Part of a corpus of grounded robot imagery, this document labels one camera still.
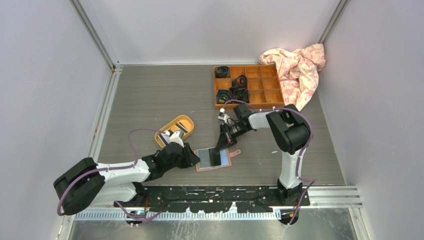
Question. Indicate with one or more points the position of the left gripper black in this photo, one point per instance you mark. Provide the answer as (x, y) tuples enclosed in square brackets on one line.
[(193, 158)]

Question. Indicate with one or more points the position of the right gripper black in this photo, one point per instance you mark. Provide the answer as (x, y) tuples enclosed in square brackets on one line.
[(224, 141)]

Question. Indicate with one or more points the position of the black gold credit card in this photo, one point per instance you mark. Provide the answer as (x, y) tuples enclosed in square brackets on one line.
[(205, 159)]

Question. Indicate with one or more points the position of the brown leather card holder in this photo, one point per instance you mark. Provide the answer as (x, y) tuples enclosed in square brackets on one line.
[(226, 158)]

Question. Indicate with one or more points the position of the yellow oval card tray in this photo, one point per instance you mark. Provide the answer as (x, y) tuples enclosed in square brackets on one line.
[(171, 127)]

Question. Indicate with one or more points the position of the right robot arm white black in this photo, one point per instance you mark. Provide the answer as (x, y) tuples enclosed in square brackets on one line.
[(291, 132)]

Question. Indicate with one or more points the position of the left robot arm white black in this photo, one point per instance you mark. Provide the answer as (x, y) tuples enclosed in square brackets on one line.
[(88, 182)]

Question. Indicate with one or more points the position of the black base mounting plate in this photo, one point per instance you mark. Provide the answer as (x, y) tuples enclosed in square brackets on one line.
[(210, 199)]

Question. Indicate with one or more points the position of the rolled dark tie bottom-left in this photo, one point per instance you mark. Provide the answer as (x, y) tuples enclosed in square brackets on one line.
[(223, 96)]

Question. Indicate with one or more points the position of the rolled dark tie bottom-middle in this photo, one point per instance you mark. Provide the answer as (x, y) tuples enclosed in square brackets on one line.
[(240, 93)]

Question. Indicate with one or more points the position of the rolled dark tie middle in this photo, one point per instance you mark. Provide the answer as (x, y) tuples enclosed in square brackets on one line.
[(240, 82)]

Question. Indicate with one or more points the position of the wooden compartment organizer box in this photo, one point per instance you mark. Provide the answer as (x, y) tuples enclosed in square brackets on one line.
[(263, 85)]

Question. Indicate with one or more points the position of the rolled dark tie top-left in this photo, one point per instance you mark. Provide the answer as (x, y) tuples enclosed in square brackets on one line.
[(222, 72)]

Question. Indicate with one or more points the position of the pink floral crumpled cloth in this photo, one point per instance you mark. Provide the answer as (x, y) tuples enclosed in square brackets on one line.
[(297, 72)]

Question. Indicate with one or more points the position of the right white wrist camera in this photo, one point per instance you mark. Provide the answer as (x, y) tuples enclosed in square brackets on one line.
[(223, 116)]

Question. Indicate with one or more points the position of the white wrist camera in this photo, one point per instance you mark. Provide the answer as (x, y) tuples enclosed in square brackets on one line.
[(176, 137), (223, 116)]

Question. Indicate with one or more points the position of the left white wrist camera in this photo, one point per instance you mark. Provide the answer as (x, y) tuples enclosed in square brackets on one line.
[(176, 137)]

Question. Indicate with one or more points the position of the aluminium frame rail front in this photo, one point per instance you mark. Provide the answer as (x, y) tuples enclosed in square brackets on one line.
[(320, 197)]

